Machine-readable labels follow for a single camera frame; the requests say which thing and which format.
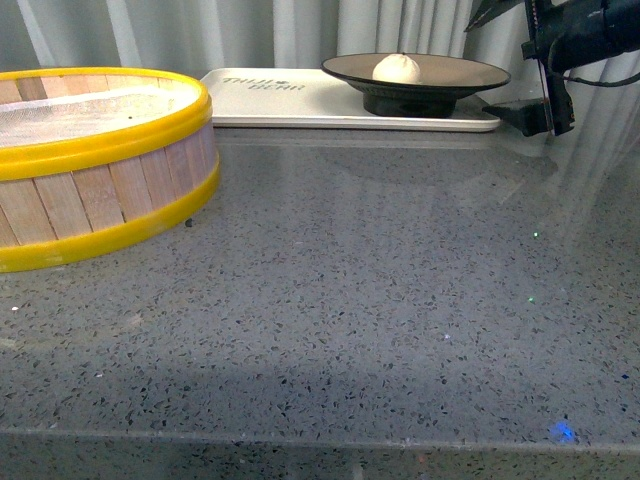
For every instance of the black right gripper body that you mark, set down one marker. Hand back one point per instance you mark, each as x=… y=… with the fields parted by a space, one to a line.
x=574 y=34

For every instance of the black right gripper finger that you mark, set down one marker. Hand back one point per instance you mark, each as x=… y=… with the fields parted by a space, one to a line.
x=489 y=10
x=529 y=117

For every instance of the beige plate with black rim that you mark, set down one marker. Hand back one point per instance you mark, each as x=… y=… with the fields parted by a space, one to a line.
x=433 y=92

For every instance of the white steamed bun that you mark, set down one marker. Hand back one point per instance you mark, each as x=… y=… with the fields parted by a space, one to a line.
x=397 y=68

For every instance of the white bear tray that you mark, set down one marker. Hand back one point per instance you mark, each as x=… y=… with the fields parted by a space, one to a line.
x=310 y=98

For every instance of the grey pleated curtain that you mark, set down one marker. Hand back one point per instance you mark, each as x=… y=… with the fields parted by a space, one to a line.
x=196 y=37

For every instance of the white steamer cloth liner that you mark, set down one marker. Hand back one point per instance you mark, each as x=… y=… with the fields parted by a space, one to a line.
x=78 y=116

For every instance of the bamboo steamer with yellow bands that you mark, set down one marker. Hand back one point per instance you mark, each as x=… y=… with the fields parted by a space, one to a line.
x=75 y=199

